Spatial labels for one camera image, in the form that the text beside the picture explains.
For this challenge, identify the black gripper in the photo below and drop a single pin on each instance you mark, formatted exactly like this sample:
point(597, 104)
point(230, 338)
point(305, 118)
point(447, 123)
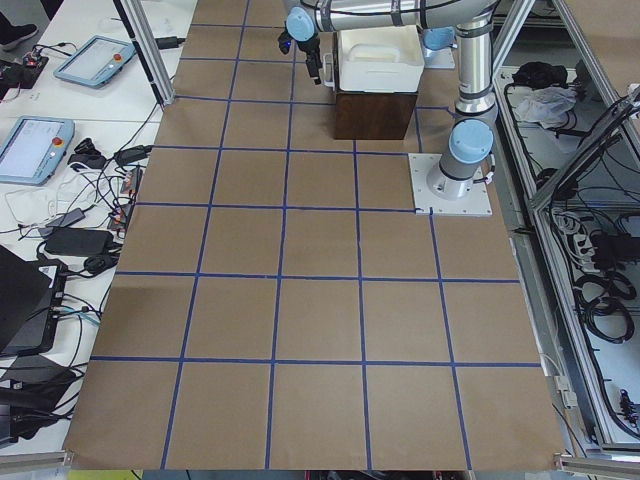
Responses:
point(308, 48)

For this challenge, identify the light wooden drawer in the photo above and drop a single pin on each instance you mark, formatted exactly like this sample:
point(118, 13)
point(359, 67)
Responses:
point(329, 71)

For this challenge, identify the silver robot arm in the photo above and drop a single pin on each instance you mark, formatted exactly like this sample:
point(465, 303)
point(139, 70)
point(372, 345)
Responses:
point(436, 39)
point(465, 69)

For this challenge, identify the white plastic tray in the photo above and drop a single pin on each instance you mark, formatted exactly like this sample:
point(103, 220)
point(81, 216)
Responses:
point(380, 60)

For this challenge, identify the dark brown wooden cabinet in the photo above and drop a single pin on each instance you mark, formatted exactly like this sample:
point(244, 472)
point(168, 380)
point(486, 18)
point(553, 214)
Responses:
point(373, 116)

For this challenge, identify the blue teach pendant far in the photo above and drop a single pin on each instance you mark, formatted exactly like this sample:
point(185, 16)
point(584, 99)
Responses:
point(96, 62)

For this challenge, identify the blue teach pendant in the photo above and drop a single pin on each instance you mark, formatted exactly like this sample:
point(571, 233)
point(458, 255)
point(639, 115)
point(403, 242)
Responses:
point(96, 62)
point(34, 148)

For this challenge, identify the white crumpled cloth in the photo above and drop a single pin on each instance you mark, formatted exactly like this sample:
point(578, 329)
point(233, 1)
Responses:
point(548, 107)

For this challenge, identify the blue teach pendant near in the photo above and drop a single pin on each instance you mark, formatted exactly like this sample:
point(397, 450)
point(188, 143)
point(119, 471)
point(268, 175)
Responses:
point(34, 148)

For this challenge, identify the black power adapter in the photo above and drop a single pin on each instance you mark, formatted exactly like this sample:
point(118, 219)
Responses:
point(78, 242)

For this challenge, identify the black laptop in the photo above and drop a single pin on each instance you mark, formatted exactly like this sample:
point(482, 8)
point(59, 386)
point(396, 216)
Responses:
point(30, 293)

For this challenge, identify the aluminium frame post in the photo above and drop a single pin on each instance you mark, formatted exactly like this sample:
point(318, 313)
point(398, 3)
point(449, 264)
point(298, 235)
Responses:
point(133, 17)

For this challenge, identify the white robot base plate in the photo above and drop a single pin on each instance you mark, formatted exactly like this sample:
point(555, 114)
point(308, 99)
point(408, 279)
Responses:
point(436, 194)

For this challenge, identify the aluminium side frame rail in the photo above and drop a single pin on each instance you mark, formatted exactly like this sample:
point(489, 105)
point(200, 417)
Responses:
point(577, 187)

